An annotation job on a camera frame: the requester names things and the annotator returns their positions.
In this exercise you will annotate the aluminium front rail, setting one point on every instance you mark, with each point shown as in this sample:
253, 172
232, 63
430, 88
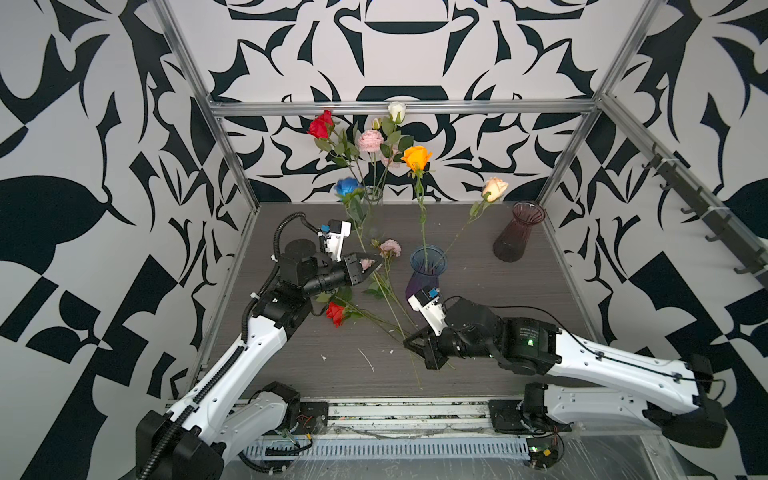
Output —
408, 414

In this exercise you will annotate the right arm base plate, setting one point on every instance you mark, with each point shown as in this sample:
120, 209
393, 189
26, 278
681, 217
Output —
510, 415

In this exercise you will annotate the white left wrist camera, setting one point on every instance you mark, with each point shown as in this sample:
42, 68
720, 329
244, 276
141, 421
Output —
336, 234

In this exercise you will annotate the blue rose stem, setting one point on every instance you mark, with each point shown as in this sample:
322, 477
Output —
354, 197

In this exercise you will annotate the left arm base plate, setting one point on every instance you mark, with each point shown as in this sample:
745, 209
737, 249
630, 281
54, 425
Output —
311, 418

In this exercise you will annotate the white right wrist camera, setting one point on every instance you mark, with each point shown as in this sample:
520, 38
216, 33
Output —
427, 302

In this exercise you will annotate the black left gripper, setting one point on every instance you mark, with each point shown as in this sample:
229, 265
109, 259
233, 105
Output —
349, 267

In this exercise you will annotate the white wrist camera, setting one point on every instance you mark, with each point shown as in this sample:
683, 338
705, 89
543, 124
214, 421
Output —
336, 234
427, 302

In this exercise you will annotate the red rose stem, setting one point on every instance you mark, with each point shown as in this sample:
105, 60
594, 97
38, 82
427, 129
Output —
331, 137

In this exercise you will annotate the orange rose stem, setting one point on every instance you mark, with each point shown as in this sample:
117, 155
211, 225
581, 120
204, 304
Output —
416, 159

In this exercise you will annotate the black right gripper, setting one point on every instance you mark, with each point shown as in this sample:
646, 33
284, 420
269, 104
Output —
430, 351

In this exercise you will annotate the smoky pink glass vase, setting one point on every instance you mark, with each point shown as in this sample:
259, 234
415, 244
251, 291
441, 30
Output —
511, 244

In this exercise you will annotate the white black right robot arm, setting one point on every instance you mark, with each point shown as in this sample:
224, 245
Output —
672, 395

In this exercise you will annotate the pink peony flower stem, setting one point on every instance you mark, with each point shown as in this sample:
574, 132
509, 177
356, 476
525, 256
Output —
368, 143

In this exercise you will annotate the black wall hook rack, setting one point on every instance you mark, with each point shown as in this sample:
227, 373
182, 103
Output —
700, 203

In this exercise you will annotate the white slotted cable duct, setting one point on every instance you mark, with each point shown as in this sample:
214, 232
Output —
325, 449

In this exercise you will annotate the white rose stem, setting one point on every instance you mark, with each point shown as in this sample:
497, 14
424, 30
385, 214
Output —
395, 142

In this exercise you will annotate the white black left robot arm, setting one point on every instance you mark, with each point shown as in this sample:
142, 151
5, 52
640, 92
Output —
302, 270

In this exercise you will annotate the peach rose stem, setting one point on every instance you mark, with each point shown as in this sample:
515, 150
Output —
493, 190

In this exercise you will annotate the small pink carnation stem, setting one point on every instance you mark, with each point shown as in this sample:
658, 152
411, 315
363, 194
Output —
383, 305

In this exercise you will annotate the purple blue glass vase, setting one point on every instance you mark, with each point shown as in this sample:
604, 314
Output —
429, 277

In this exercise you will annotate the clear glass vase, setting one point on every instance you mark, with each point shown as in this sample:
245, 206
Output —
373, 221

